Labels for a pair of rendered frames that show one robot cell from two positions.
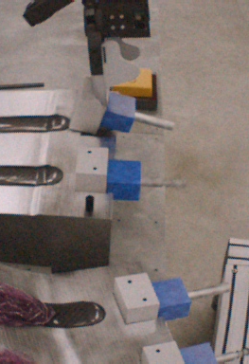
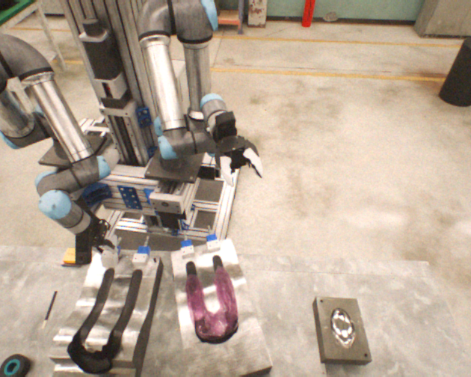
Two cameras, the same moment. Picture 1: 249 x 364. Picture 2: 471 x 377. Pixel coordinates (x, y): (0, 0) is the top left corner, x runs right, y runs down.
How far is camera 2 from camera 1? 79 cm
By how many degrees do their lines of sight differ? 59
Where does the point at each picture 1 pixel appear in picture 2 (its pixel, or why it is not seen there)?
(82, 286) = (179, 266)
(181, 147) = not seen: hidden behind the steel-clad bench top
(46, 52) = (27, 292)
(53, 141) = (120, 273)
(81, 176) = (145, 260)
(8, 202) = (148, 286)
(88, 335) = (198, 265)
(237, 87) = not seen: outside the picture
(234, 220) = not seen: hidden behind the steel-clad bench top
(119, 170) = (142, 251)
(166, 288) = (185, 244)
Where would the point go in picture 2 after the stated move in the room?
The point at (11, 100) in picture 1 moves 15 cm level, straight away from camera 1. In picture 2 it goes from (87, 291) to (44, 296)
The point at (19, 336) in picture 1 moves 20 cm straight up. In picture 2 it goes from (205, 280) to (201, 253)
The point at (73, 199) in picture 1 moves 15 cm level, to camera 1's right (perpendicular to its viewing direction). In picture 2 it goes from (150, 265) to (159, 233)
